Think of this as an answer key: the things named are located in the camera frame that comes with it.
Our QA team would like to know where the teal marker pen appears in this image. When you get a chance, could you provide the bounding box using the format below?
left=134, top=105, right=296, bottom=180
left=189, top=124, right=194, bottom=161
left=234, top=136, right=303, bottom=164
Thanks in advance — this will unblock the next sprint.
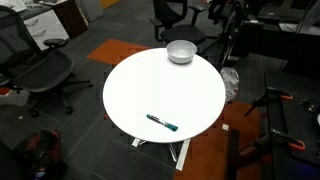
left=146, top=114, right=178, bottom=132

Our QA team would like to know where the grey bowl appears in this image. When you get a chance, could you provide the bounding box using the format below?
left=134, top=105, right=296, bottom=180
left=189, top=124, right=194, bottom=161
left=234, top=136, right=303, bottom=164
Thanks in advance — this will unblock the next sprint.
left=166, top=40, right=197, bottom=64

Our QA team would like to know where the round white table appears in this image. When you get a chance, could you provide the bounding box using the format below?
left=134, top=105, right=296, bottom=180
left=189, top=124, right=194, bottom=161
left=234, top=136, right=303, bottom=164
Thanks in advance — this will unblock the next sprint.
left=102, top=48, right=226, bottom=170

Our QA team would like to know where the white plastic bag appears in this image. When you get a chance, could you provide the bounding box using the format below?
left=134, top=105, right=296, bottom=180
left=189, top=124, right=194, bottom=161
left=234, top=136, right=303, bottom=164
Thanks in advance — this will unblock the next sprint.
left=220, top=67, right=240, bottom=103

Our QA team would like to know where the black orange clamp upper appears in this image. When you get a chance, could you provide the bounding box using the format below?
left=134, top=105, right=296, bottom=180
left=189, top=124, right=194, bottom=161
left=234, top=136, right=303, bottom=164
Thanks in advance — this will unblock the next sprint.
left=243, top=87, right=293, bottom=117

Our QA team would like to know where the black orange clamp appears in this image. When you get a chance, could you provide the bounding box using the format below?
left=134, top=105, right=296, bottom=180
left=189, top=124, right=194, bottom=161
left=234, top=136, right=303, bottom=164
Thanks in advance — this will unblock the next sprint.
left=243, top=87, right=293, bottom=117
left=239, top=128, right=306, bottom=156

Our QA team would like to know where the black orange clamp lower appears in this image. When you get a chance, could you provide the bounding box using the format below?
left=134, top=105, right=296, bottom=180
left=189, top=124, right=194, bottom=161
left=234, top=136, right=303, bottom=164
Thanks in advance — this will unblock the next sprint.
left=239, top=128, right=306, bottom=156

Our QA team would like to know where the white drawer cabinet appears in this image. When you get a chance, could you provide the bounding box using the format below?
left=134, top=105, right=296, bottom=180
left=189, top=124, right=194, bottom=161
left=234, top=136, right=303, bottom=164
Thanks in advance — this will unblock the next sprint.
left=24, top=10, right=69, bottom=50

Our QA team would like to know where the black workbench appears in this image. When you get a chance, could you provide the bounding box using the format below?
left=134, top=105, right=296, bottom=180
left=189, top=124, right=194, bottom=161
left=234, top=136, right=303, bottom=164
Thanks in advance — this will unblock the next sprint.
left=265, top=71, right=320, bottom=180

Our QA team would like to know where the red and black bag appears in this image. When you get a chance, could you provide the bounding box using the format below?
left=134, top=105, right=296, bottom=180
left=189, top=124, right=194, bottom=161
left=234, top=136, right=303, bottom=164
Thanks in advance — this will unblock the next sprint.
left=13, top=130, right=67, bottom=180

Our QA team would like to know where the black mesh office chair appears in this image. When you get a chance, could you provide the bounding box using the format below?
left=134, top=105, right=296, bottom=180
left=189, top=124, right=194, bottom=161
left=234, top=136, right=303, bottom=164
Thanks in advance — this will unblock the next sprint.
left=0, top=5, right=93, bottom=117

